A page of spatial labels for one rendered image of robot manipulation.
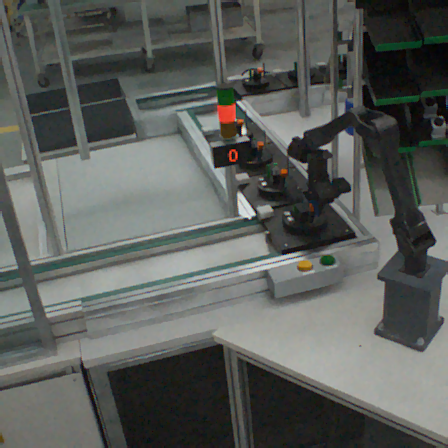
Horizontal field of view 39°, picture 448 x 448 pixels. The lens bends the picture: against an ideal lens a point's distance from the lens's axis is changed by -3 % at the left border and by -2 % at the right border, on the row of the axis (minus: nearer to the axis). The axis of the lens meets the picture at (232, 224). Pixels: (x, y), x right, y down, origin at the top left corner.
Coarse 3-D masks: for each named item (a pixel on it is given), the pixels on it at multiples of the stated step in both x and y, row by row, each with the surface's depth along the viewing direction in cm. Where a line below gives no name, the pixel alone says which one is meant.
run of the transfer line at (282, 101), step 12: (252, 96) 307; (264, 96) 306; (276, 96) 307; (288, 96) 309; (312, 96) 312; (324, 96) 314; (240, 108) 298; (264, 108) 308; (276, 108) 311; (288, 108) 312
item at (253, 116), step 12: (252, 108) 293; (252, 120) 281; (264, 120) 279; (276, 144) 256; (300, 168) 237; (240, 192) 224; (240, 204) 218; (336, 204) 213; (252, 216) 210; (348, 216) 205; (360, 228) 198
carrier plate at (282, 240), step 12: (276, 216) 206; (336, 216) 203; (264, 228) 204; (276, 228) 200; (324, 228) 198; (336, 228) 197; (348, 228) 197; (276, 240) 194; (288, 240) 194; (300, 240) 193; (312, 240) 193; (324, 240) 192; (336, 240) 194; (288, 252) 191
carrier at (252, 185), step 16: (288, 160) 222; (240, 176) 228; (256, 176) 232; (272, 176) 221; (288, 176) 225; (304, 176) 228; (256, 192) 221; (272, 192) 217; (256, 208) 212; (272, 208) 212
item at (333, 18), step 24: (336, 0) 190; (336, 24) 194; (360, 24) 178; (336, 48) 198; (360, 48) 182; (336, 72) 202; (360, 72) 185; (336, 96) 206; (360, 96) 189; (336, 144) 216; (360, 144) 197; (336, 168) 220; (360, 168) 202; (360, 192) 206
